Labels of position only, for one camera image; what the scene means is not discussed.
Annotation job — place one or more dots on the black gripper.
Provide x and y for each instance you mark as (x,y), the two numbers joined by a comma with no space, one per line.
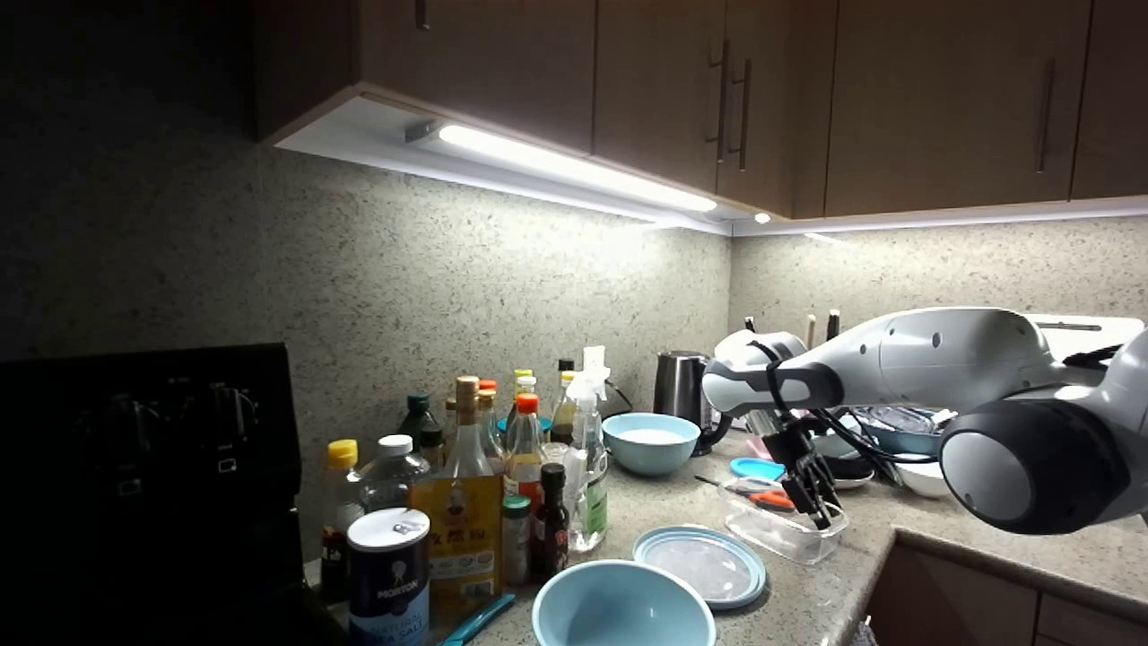
(816,444)

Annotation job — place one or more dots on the light blue plate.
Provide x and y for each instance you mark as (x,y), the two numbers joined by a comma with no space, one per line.
(702,570)

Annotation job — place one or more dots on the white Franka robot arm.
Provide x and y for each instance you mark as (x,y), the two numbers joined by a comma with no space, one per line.
(935,352)

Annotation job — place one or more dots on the dark bowl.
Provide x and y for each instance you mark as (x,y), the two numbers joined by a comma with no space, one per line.
(861,463)

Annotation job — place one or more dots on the wooden spoon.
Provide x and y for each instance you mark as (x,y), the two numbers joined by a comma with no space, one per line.
(812,329)

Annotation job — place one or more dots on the large light blue bowl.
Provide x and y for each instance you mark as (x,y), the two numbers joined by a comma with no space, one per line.
(652,450)

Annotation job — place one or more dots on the white plate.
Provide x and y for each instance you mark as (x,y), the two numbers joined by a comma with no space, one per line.
(861,481)

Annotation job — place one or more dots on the small turquoise lid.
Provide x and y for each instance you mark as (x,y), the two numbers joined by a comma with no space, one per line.
(755,469)

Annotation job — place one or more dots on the wooden lower cabinet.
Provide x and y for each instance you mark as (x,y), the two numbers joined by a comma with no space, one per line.
(954,613)

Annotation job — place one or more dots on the black steel electric kettle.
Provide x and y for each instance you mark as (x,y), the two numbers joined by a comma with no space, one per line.
(680,387)

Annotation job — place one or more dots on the clear spray bottle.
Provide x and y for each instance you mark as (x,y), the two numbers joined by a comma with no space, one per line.
(588,479)

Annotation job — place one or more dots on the black cap bottle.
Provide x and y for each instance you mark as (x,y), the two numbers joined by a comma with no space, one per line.
(566,401)

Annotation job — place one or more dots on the small dark sauce bottle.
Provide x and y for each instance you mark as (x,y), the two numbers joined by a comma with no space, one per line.
(550,533)

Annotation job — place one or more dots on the orange cap sauce bottle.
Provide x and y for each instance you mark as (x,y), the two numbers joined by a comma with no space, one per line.
(524,454)

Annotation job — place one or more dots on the under cabinet light strip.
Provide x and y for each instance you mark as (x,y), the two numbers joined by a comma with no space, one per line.
(954,218)
(562,166)

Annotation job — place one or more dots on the small jar green lid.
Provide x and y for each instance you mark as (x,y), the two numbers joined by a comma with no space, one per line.
(513,543)

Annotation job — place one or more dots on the small yellow cap bottle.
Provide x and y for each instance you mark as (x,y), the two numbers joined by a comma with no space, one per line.
(524,382)

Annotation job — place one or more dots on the slim orange cap bottle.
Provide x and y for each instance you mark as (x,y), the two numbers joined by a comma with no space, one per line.
(489,406)

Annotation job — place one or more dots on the dark green bottle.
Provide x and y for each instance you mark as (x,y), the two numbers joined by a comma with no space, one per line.
(417,426)

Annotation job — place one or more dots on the clear bottle white cap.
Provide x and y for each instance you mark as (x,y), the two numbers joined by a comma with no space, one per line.
(392,479)

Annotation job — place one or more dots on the dark canister white lid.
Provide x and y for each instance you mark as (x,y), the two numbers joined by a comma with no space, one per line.
(389,579)

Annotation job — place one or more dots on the wooden upper cabinets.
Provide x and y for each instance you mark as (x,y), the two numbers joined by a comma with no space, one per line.
(505,59)

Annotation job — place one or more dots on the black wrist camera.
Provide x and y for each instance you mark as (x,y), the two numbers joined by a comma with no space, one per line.
(783,450)

